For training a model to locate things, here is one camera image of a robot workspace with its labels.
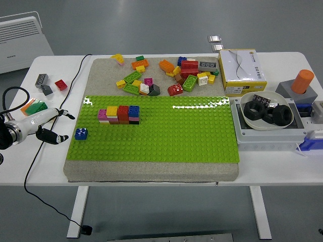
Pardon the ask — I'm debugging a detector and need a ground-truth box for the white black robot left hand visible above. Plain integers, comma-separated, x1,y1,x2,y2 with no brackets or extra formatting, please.
14,107,76,146

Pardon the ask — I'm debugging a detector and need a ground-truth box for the dark grey slope brick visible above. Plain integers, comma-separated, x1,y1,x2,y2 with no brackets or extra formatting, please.
40,84,55,96

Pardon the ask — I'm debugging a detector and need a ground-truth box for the grey three-hole brick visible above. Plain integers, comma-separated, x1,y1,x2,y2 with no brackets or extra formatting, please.
198,60,218,73
34,74,49,89

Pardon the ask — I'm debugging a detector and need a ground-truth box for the long pink brick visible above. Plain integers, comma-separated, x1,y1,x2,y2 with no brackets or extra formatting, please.
97,109,119,122

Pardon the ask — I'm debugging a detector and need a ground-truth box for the long lime green brick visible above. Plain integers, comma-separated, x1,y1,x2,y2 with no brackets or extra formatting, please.
182,74,198,93
122,83,141,96
123,70,142,84

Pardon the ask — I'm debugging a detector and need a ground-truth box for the yellow pink slope brick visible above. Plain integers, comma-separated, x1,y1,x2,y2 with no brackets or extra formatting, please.
110,53,125,67

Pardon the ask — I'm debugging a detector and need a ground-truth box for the long orange brick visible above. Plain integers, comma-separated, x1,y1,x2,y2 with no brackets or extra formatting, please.
131,59,149,71

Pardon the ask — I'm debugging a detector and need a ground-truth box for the black grey slope brick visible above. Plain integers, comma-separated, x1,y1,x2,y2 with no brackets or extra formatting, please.
147,84,161,97

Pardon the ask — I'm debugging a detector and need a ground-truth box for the green studded baseplate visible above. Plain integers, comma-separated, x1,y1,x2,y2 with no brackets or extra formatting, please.
65,95,240,163

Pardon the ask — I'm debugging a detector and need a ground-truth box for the red curved brick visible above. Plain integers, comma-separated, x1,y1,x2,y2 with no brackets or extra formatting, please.
167,84,184,97

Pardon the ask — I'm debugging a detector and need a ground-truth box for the large red brick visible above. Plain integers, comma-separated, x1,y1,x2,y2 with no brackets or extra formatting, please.
180,59,199,79

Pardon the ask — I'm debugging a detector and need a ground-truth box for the white brick with yellow top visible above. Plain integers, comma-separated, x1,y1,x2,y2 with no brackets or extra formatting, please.
196,72,208,87

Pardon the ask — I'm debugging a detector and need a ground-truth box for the white table leg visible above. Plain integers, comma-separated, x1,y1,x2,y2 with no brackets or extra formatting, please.
248,186,273,239
66,186,89,239

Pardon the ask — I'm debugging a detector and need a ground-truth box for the white panel heater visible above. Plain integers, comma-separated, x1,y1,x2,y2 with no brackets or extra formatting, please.
0,11,55,75

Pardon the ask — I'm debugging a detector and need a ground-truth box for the white zip tie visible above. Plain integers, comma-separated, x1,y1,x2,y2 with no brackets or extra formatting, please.
294,143,308,157

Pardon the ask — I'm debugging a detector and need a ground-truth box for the grey-brown foam mat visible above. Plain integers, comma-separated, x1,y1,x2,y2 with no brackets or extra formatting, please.
62,56,240,183

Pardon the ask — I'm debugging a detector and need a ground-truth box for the blue white plastic block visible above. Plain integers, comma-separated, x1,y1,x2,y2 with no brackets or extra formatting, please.
296,130,323,152

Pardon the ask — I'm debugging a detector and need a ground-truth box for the grey junction box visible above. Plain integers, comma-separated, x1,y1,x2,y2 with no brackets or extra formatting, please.
230,97,307,152

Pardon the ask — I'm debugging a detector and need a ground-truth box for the white bowl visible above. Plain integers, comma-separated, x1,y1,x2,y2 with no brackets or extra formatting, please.
239,91,295,131

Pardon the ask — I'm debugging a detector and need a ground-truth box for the grey metal connector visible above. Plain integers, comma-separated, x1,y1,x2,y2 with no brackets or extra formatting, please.
310,100,323,118

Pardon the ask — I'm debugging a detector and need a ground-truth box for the large black hex nut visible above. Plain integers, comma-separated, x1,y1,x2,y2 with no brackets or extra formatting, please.
243,101,266,122
272,104,293,126

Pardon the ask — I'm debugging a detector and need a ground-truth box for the small black hex nut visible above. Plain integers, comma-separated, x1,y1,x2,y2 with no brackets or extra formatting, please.
262,107,276,124

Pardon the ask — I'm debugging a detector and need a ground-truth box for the purple circuit board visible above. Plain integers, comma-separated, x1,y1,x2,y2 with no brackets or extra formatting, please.
251,94,271,106

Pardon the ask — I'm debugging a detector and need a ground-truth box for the grey block with hole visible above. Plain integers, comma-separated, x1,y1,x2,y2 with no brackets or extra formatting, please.
275,80,318,104

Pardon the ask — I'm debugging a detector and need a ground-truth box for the grey metal plate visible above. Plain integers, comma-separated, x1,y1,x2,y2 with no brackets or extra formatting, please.
107,233,234,242

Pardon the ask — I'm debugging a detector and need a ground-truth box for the orange cylinder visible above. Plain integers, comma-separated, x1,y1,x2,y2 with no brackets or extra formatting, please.
291,69,315,95

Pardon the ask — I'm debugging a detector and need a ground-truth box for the white yellow cardboard box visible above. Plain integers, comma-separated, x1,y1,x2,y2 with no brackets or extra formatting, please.
217,48,267,96

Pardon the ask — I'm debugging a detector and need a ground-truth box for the black robot hand cable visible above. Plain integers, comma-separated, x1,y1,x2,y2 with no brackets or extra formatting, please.
2,86,31,122

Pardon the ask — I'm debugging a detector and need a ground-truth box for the black power cord with plug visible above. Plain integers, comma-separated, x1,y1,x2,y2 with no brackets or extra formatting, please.
23,53,93,236

